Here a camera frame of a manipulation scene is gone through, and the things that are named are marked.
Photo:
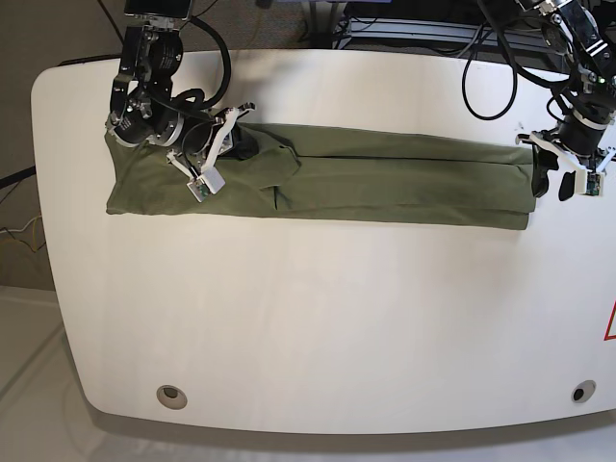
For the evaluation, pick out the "aluminium frame rail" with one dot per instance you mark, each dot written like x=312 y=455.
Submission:
x=381 y=28

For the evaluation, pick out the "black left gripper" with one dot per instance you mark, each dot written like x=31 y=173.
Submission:
x=573 y=142

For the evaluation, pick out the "left table grommet hole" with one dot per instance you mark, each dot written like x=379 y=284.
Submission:
x=171 y=397

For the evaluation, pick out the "red warning triangle sticker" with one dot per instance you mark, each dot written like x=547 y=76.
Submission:
x=610 y=332

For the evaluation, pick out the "green T-shirt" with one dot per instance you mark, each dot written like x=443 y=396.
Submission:
x=329 y=173

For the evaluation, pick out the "table grommet hole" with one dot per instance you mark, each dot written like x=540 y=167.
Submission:
x=583 y=391
x=171 y=397

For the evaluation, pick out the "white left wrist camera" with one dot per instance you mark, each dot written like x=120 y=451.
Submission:
x=589 y=182

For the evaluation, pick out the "right table grommet hole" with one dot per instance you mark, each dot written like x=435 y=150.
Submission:
x=583 y=391

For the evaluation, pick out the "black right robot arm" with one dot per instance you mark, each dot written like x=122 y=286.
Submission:
x=143 y=108

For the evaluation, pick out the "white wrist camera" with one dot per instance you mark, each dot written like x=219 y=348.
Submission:
x=589 y=182
x=207 y=182

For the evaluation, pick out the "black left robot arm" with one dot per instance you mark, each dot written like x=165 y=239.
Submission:
x=586 y=99

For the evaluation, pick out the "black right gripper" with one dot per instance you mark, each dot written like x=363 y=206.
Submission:
x=198 y=143

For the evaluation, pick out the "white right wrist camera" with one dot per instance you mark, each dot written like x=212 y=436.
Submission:
x=207 y=182

